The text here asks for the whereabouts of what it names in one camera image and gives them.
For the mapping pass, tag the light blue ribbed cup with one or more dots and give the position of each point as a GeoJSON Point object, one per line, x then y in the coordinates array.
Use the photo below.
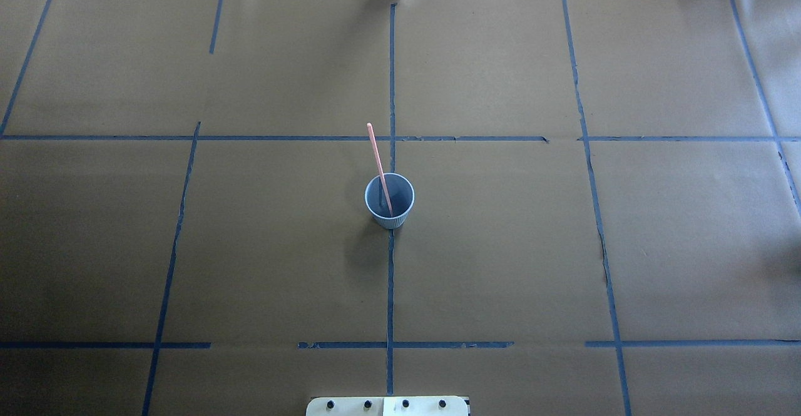
{"type": "Point", "coordinates": [403, 198]}

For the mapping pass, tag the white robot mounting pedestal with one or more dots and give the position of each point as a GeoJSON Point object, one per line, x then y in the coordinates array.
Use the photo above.
{"type": "Point", "coordinates": [390, 405]}

